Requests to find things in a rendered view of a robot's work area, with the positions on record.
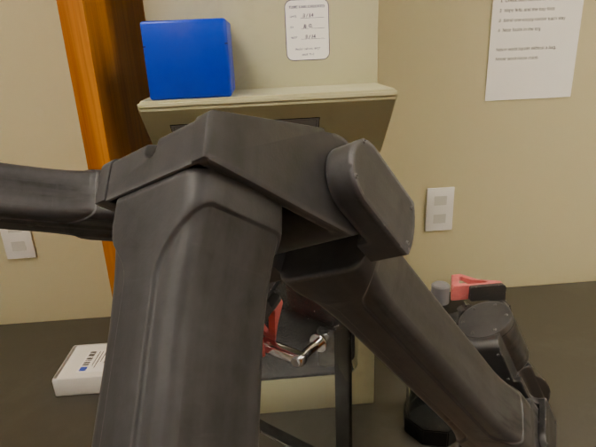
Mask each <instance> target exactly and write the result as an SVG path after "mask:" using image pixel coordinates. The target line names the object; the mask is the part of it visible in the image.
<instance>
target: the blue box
mask: <svg viewBox="0 0 596 447"><path fill-rule="evenodd" d="M140 29H141V36H142V43H143V46H142V47H143V49H144V55H145V67H146V74H147V81H148V87H149V93H150V99H151V100H167V99H185V98H219V97H230V96H231V95H232V93H233V92H234V90H235V77H234V65H233V55H232V43H231V24H230V23H229V22H228V21H227V20H226V19H224V18H216V19H195V20H153V21H141V23H140Z"/></svg>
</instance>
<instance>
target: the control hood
mask: <svg viewBox="0 0 596 447"><path fill-rule="evenodd" d="M397 93H398V91H396V89H394V88H390V87H388V86H385V85H382V84H378V83H376V82H375V83H357V84H339V85H321V86H303V87H285V88H267V89H249V90H234V92H233V93H232V95H231V96H230V97H219V98H185V99H167V100H151V99H150V97H149V98H146V99H144V100H142V101H140V102H139V104H137V110H138V111H139V113H140V116H141V118H142V120H143V123H144V125H145V128H146V130H147V133H148V135H149V137H150V139H151V141H152V143H153V145H157V143H158V141H159V139H160V138H162V137H165V136H167V135H168V134H170V133H172V130H171V128H170V125H178V124H189V123H191V122H194V121H195V120H196V118H197V117H198V116H200V115H202V114H204V113H206V112H208V111H210V110H218V111H224V112H229V113H235V114H244V115H250V116H255V117H261V118H266V119H272V120H278V119H295V118H312V117H320V119H319V128H324V130H325V132H329V133H334V134H337V135H339V136H341V137H343V138H344V139H346V140H347V141H348V142H349V143H351V142H354V141H356V140H358V139H361V138H364V139H366V140H368V141H369V142H371V143H372V144H373V145H374V146H375V148H376V149H377V150H378V152H380V150H381V148H382V145H383V142H384V139H385V136H386V133H387V130H388V125H389V122H390V119H391V116H392V113H393V110H394V107H395V104H396V99H397Z"/></svg>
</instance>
